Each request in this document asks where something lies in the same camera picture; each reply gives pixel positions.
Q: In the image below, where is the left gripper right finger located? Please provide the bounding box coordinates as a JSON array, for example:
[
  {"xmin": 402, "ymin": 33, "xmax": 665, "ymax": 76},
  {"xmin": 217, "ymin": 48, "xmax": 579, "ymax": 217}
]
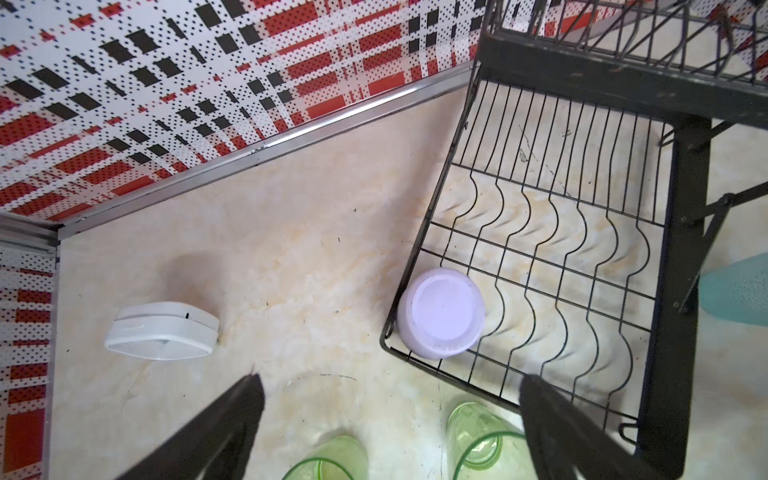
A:
[{"xmin": 519, "ymin": 375, "xmax": 663, "ymax": 479}]

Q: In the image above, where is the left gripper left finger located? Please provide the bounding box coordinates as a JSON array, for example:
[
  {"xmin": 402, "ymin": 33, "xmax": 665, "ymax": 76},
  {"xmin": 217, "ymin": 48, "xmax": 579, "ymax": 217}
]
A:
[{"xmin": 120, "ymin": 374, "xmax": 265, "ymax": 479}]

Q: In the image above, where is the tall green glass cup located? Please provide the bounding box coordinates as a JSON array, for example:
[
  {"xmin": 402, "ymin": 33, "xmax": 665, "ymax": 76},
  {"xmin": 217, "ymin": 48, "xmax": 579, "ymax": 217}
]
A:
[{"xmin": 445, "ymin": 402, "xmax": 536, "ymax": 479}]

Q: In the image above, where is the lilac plastic cup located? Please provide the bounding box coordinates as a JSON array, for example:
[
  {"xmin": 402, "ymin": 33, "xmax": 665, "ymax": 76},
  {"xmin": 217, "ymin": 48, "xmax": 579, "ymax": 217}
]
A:
[{"xmin": 396, "ymin": 268, "xmax": 486, "ymax": 360}]

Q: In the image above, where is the black wire dish rack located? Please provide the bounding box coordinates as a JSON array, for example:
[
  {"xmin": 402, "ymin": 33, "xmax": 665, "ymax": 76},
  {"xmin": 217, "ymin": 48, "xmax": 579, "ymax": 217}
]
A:
[{"xmin": 380, "ymin": 1, "xmax": 767, "ymax": 478}]

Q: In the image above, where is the white square device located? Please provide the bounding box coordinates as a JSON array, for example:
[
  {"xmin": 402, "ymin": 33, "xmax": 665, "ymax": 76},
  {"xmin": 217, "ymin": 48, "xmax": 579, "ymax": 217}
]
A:
[{"xmin": 104, "ymin": 302, "xmax": 220, "ymax": 361}]

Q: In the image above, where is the short green glass cup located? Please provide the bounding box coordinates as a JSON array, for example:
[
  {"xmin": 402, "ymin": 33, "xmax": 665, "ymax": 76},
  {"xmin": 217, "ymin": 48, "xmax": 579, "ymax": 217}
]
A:
[{"xmin": 284, "ymin": 435, "xmax": 369, "ymax": 480}]

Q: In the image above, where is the teal plastic cup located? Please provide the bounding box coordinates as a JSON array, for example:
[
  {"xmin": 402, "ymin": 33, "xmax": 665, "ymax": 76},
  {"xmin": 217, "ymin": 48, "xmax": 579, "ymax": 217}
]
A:
[{"xmin": 699, "ymin": 253, "xmax": 767, "ymax": 327}]

